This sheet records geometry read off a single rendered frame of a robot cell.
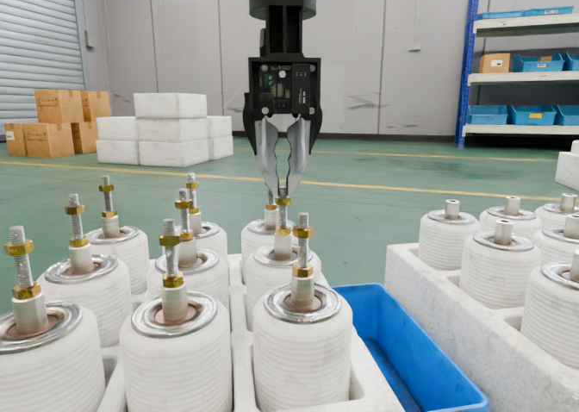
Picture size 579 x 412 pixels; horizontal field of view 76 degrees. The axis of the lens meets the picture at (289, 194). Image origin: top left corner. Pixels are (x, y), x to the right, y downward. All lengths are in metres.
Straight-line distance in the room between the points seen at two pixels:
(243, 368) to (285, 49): 0.32
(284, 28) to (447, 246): 0.43
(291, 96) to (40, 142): 3.72
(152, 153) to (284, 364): 2.76
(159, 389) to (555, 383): 0.37
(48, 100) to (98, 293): 3.71
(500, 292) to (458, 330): 0.07
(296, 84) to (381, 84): 4.97
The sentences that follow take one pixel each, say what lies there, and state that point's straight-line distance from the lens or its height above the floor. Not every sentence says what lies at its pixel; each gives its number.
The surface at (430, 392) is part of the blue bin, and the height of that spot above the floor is 0.05.
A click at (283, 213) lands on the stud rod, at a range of 0.45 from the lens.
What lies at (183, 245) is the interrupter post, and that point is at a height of 0.28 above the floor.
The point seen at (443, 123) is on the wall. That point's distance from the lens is 5.31.
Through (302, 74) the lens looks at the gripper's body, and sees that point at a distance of 0.38.
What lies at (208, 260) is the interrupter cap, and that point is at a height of 0.25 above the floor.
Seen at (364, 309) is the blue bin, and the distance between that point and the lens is 0.73.
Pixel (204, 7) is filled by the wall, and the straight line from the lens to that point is 6.35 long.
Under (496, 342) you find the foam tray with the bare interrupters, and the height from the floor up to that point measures 0.17.
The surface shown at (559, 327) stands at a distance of 0.50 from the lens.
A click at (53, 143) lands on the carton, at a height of 0.13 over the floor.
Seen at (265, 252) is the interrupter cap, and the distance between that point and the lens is 0.48.
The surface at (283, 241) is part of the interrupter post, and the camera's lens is 0.46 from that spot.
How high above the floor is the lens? 0.43
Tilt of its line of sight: 13 degrees down
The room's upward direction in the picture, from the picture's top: straight up
